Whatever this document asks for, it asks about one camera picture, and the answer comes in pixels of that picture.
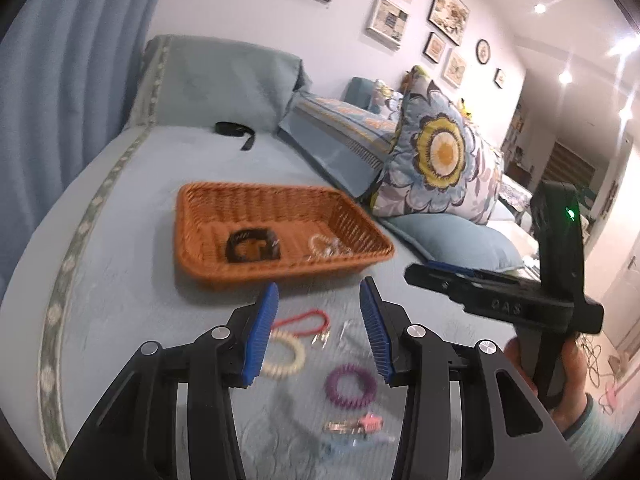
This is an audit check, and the purple spiral hair tie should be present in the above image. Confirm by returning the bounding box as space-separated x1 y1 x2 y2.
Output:
323 363 370 410

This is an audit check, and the red braided cord bracelet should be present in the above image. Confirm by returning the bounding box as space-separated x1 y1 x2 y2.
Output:
271 308 332 337

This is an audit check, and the black watch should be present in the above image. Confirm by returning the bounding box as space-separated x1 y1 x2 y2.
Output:
226 228 281 263

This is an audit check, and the right forearm blue sleeve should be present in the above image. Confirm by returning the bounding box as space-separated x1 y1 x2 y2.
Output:
562 393 625 479

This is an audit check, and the right human hand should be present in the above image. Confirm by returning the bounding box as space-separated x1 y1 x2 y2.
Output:
503 337 589 432

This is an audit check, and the pink hair clip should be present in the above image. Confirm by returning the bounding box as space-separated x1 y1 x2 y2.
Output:
322 413 384 436

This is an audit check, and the silver earring pair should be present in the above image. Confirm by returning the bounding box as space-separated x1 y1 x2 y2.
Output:
311 318 370 359

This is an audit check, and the light blue hair clip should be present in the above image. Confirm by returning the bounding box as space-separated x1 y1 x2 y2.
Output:
318 432 397 460

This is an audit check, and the plain teal cushion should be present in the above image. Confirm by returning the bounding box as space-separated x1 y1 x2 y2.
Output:
378 214 524 272

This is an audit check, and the orange wicker basket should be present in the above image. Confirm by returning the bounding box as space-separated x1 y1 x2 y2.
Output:
174 182 395 288

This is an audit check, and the teal bedspread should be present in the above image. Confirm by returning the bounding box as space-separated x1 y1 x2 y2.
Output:
0 123 547 480

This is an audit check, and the floral yellow flower pillow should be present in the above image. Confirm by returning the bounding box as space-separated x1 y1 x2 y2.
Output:
369 65 504 226

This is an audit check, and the striped blue folded quilt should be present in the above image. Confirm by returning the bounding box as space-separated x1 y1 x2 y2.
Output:
278 91 396 198

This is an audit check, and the tiny framed picture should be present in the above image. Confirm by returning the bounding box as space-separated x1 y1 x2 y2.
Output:
494 68 504 89

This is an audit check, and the teal bed headboard cover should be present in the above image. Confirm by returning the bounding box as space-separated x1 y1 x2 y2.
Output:
127 35 311 133

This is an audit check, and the small black framed picture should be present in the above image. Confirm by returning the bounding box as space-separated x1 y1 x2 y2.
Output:
423 32 447 64

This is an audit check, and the black framed flower picture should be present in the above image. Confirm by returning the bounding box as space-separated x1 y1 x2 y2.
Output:
427 0 470 47

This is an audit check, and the white framed picture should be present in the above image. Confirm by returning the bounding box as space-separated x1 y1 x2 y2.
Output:
366 0 409 50

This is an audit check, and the blue curtain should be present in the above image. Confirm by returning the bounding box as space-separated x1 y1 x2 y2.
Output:
1 0 157 286

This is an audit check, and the black strap on bed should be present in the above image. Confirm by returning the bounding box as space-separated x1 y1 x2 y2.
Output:
214 120 257 152

